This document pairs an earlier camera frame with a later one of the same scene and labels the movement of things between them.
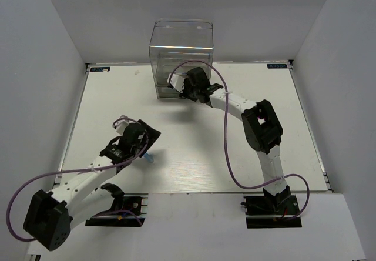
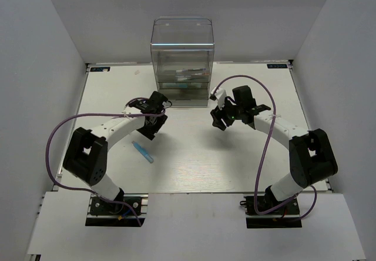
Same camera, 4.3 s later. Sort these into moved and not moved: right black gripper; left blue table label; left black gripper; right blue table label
Moved: left black gripper; right black gripper
Not moved: right blue table label; left blue table label
